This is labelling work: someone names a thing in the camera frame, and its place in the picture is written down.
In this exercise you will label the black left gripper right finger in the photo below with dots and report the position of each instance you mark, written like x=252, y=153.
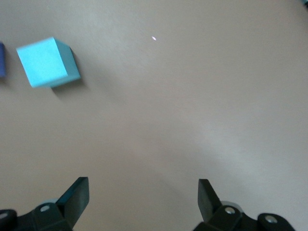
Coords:
x=211, y=211

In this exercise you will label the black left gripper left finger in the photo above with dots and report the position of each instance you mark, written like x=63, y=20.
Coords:
x=72, y=207

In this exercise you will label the light blue foam cube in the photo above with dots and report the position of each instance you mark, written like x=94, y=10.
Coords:
x=43, y=62

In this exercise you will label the purple foam cube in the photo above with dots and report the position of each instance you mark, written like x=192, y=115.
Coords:
x=2, y=60

